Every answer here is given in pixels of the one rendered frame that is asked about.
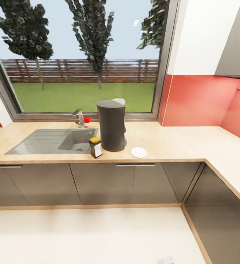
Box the saucer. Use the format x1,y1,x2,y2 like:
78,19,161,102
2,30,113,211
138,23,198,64
131,147,147,158

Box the paper coffee filter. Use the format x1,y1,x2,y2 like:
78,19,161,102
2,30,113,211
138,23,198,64
114,98,125,105

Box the bottle of coffee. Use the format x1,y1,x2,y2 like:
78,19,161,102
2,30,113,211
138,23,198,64
89,137,102,159

